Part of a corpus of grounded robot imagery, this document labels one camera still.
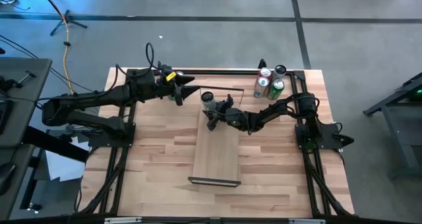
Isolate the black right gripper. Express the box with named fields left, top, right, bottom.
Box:
left=203, top=95, right=241, bottom=132

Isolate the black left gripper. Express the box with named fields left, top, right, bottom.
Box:
left=153, top=65, right=201, bottom=107

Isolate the silver can black lid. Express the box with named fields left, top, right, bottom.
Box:
left=272, top=65, right=287, bottom=83
left=200, top=91, right=218, bottom=113

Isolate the red Fanta can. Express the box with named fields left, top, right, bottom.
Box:
left=258, top=67, right=273, bottom=82

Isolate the black tripod stand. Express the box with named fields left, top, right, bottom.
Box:
left=49, top=9, right=88, bottom=37

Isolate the dark grey desk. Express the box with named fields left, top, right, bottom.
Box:
left=0, top=57, right=53, bottom=220

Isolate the black clamp tool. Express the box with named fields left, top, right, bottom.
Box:
left=0, top=70, right=37, bottom=93

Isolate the workbench with grey legs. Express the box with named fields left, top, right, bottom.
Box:
left=362, top=71, right=422, bottom=181

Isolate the black box green light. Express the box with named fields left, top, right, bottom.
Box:
left=408, top=85, right=422, bottom=103

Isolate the black computer mouse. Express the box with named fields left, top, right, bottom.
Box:
left=0, top=163, right=16, bottom=196

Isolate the wooden shelf black metal frame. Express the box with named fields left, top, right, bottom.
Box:
left=187, top=85, right=245, bottom=188

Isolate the yellow floor cable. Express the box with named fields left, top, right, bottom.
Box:
left=61, top=18, right=75, bottom=95

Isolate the silver metal bracket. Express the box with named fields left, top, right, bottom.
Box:
left=104, top=217, right=143, bottom=224
left=289, top=218, right=326, bottom=224

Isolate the black floor cable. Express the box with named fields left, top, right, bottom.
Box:
left=36, top=0, right=69, bottom=22

